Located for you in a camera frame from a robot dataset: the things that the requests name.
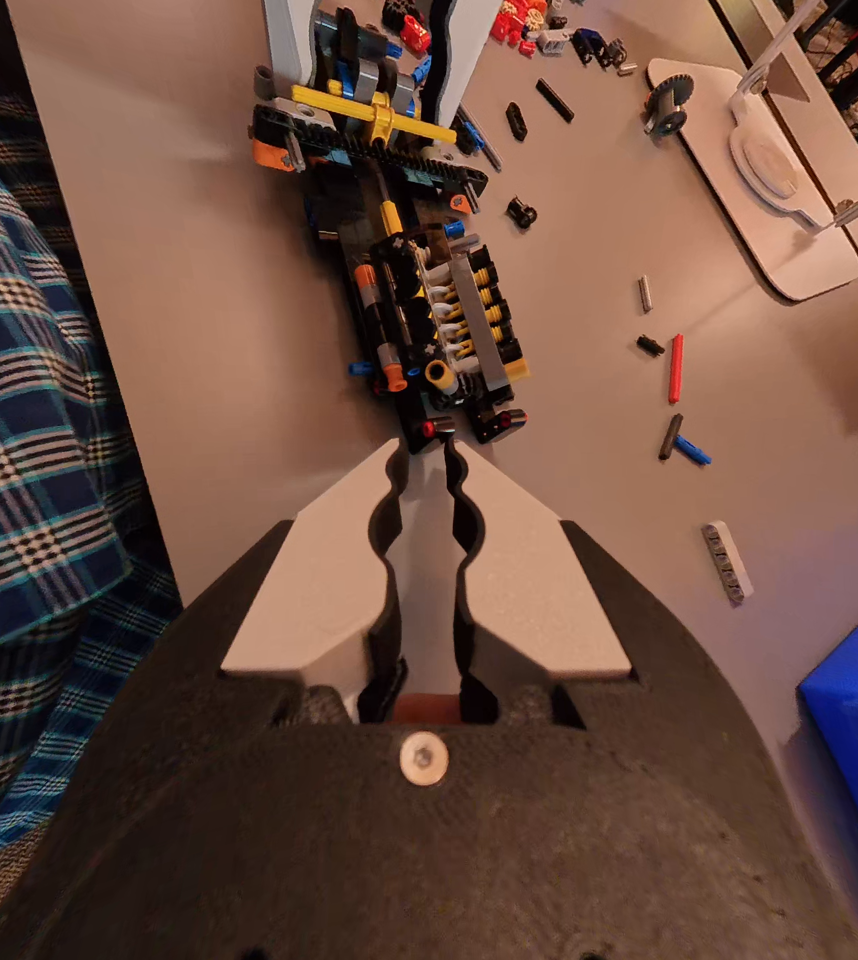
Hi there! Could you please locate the black yellow lego vehicle model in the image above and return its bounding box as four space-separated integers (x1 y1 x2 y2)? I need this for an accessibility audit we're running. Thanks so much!
249 6 532 456

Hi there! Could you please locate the pile of loose lego pieces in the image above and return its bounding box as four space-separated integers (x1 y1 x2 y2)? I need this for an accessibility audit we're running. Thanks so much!
380 0 640 78

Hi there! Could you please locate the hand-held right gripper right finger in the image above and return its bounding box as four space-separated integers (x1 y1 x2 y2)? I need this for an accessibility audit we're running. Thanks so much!
444 438 634 725

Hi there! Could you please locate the black lego axle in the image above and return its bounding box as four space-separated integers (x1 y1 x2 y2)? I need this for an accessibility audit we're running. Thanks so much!
535 78 575 123

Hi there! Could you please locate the white stand with base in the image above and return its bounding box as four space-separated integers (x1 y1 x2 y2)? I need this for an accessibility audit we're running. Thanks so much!
727 0 858 231

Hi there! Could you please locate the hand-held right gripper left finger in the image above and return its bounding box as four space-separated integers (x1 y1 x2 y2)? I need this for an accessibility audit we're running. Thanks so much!
220 437 409 725

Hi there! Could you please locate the long grey lego axle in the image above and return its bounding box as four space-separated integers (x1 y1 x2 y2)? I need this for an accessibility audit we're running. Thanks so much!
457 105 504 171

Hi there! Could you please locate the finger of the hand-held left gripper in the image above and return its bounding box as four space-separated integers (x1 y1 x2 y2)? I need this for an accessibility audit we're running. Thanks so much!
421 0 494 129
260 0 326 88

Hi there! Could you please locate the white flat stand base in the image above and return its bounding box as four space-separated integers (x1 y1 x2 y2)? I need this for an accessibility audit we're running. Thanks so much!
646 58 858 302

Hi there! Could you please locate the light grey lego beam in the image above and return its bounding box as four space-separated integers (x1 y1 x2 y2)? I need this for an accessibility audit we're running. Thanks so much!
702 520 754 606

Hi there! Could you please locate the grey lego gear assembly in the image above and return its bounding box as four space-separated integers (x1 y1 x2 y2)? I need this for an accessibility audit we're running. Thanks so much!
642 75 693 137

